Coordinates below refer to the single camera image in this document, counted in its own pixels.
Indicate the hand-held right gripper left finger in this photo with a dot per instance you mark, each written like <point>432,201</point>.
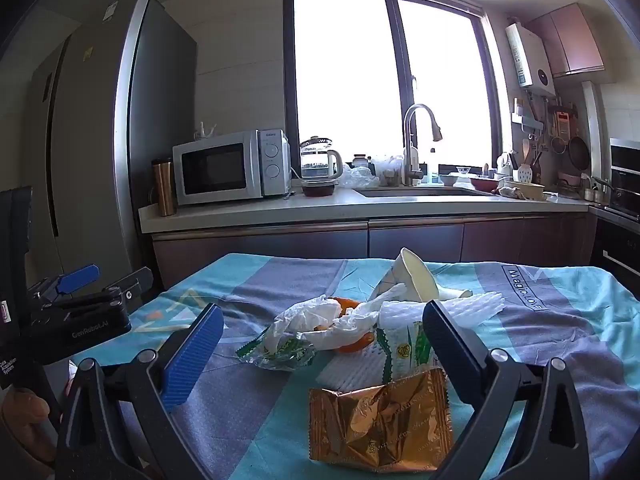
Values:
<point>192,355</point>

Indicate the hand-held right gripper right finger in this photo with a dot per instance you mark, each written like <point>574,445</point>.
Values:
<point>450,350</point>

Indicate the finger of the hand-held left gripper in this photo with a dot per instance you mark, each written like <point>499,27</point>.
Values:
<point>135,282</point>
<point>77,277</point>

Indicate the white foam fruit net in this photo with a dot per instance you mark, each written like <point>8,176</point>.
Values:
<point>355,370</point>
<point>472,310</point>

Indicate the clear green wrapper yellow print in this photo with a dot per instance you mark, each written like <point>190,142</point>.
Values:
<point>402,352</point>

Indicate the clear green wrapper cow print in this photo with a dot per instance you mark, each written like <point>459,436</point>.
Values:
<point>280,355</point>

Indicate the orange peel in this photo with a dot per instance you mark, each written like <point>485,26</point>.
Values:
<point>347,305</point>
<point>357,344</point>

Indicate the gold foil wrapper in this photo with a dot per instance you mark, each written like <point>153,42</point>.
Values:
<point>380,420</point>

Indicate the white tissue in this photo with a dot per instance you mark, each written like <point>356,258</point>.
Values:
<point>320,320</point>

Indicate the person's left hand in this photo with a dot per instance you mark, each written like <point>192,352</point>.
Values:
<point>25,412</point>

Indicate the copper thermos mug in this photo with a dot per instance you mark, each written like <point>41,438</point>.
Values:
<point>164,190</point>

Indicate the teal grey printed tablecloth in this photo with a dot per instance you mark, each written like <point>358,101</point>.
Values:
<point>550,340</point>

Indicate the brown base cabinets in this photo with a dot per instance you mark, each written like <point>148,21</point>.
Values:
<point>415,240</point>

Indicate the white microwave oven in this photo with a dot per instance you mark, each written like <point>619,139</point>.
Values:
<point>215,167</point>

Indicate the grey refrigerator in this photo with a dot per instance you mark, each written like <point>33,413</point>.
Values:
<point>90,135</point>

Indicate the steel sink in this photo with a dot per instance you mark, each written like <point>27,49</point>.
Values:
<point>420,192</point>

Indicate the white ornament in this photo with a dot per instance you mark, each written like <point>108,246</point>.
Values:
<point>204,131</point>

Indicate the red bowl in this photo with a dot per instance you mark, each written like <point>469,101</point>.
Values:
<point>484,184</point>

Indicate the crumpled dish rag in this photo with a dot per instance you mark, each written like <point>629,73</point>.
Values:
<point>511,191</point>

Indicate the small white bowl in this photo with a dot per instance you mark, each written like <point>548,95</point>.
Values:
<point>450,179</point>

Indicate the cream dish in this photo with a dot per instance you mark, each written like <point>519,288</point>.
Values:
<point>527,191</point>

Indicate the small glass bowl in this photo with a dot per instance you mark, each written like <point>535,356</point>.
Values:
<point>463,170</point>

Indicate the white kitchen counter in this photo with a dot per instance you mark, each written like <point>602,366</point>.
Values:
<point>300,207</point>

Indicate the clear soap bottle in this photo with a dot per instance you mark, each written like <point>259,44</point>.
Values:
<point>433,167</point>

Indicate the white plastic bag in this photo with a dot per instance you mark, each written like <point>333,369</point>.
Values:
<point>389,167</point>

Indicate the steel kitchen faucet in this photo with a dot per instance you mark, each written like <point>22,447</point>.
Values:
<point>411,160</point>

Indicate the clear plastic bag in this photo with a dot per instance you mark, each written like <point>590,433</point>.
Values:
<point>361,177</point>

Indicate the utensil holder with utensils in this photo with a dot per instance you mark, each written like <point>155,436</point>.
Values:
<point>527,170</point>

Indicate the black built-in oven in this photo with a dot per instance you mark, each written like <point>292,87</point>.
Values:
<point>620,250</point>

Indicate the pink pot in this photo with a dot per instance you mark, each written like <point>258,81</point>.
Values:
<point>570,184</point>

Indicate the dark red kettle base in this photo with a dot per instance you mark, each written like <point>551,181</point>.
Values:
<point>318,189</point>

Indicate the dark lidded glass jar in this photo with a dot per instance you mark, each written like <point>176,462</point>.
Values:
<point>360,161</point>

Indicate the steel pot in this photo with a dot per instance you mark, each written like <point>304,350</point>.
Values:
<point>597,192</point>

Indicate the glass electric kettle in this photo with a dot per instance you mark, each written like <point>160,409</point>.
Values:
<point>320,162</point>

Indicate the hanging strainer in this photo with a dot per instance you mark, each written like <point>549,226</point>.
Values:
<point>558,145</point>

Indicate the hanging frying pan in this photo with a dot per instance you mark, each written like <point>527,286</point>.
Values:
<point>579,150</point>

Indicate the white range hood column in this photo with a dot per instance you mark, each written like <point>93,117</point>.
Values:
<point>594,135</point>

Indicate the dark framed window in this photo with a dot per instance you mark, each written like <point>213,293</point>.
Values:
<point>345,85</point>

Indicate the white water heater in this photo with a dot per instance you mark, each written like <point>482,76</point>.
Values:
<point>530,60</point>

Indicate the grey wall rack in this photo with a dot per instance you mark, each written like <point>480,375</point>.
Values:
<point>527,122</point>

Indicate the brown wall cabinet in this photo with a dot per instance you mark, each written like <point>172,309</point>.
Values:
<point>570,40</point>

